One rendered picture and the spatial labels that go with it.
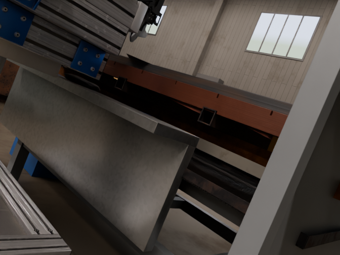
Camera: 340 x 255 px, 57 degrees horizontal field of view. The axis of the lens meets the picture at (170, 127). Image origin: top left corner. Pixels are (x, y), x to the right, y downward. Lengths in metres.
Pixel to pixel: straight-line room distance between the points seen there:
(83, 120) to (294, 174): 0.99
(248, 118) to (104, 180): 0.56
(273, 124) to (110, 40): 0.52
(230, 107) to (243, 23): 8.82
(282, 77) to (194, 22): 3.85
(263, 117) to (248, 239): 0.45
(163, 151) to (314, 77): 0.59
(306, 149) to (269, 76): 8.10
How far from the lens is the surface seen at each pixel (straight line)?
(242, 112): 0.90
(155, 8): 1.30
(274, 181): 0.48
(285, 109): 0.91
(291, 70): 8.40
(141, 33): 1.27
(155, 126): 0.80
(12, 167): 1.96
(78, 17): 0.91
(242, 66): 9.05
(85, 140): 1.28
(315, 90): 0.49
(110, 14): 0.96
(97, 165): 1.19
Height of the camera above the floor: 0.71
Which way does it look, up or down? 2 degrees down
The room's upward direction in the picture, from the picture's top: 23 degrees clockwise
